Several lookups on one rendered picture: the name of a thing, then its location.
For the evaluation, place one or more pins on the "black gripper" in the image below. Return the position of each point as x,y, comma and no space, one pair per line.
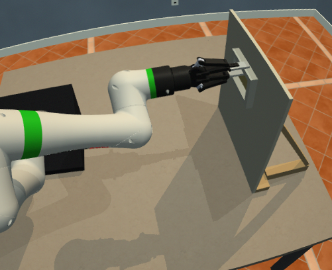
199,74

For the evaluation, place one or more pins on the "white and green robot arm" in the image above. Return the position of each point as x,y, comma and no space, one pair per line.
25,136

